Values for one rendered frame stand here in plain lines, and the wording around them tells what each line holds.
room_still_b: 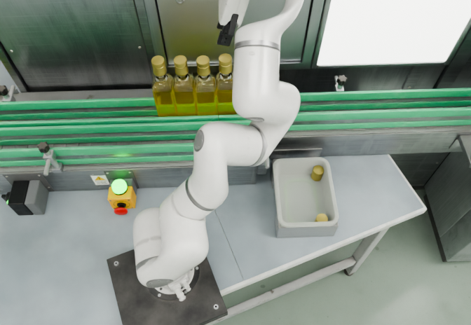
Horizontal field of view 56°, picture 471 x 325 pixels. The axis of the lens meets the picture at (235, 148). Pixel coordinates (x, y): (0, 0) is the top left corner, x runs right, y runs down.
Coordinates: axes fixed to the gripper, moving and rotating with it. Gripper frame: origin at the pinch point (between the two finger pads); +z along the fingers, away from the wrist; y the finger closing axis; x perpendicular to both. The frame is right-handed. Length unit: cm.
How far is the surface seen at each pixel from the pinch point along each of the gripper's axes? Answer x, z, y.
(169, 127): -8.4, 33.2, 6.7
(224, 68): 2.6, 10.8, 1.7
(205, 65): -2.6, 10.5, 2.1
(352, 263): 76, 88, 24
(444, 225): 119, 79, 8
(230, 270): 13, 49, 43
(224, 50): 4.7, 18.1, -12.5
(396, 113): 56, 15, 4
